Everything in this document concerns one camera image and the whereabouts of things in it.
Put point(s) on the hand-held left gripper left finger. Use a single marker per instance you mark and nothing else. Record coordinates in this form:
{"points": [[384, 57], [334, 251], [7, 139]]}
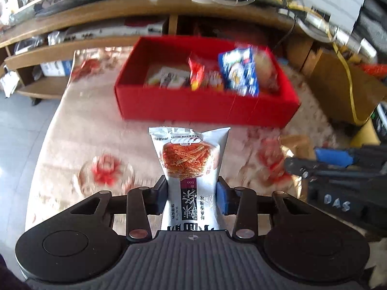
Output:
{"points": [[157, 196]]}

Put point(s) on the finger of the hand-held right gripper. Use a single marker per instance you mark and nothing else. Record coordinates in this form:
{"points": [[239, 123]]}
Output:
{"points": [[302, 166], [332, 156]]}

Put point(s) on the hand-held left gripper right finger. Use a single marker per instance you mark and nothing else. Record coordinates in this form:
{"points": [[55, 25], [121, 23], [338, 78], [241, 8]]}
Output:
{"points": [[224, 198]]}

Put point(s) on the white noodle snack packet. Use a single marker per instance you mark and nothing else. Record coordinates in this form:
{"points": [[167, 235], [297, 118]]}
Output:
{"points": [[187, 163]]}

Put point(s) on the red cardboard box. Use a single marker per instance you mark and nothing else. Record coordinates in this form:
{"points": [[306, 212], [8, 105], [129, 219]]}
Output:
{"points": [[196, 108]]}

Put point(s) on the bun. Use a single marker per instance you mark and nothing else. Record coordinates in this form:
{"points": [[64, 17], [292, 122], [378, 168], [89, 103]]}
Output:
{"points": [[267, 69]]}

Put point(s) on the blue snack packet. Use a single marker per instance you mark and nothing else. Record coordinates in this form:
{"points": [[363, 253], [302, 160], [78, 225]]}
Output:
{"points": [[238, 72]]}

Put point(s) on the black and white snack packet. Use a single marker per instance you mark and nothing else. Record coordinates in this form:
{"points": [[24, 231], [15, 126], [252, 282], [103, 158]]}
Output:
{"points": [[169, 78]]}

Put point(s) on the red snack packet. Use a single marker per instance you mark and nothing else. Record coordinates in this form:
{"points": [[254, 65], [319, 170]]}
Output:
{"points": [[198, 72]]}

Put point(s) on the yellow plastic object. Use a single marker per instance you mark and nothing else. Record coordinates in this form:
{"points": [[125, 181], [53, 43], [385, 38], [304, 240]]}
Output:
{"points": [[367, 134]]}

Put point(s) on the red plastic bag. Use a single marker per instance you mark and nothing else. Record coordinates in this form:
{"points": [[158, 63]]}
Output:
{"points": [[376, 71]]}

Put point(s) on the white power strip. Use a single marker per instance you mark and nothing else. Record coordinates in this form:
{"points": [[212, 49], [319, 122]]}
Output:
{"points": [[353, 40]]}

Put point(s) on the blue and white box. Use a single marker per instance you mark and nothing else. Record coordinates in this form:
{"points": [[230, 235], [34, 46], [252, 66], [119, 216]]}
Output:
{"points": [[56, 68]]}

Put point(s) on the silver set-top device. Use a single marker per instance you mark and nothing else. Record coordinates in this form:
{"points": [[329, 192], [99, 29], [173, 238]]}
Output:
{"points": [[105, 33]]}

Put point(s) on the loose white papers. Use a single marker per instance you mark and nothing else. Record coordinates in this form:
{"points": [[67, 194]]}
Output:
{"points": [[9, 83]]}

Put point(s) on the clear plastic bag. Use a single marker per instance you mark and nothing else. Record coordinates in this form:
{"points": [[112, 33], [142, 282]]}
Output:
{"points": [[56, 38]]}

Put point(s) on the wooden television stand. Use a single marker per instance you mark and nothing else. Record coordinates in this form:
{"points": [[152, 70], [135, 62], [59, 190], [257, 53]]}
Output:
{"points": [[121, 9]]}

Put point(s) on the clear plastic container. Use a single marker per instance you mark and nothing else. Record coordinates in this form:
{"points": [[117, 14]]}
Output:
{"points": [[28, 45]]}

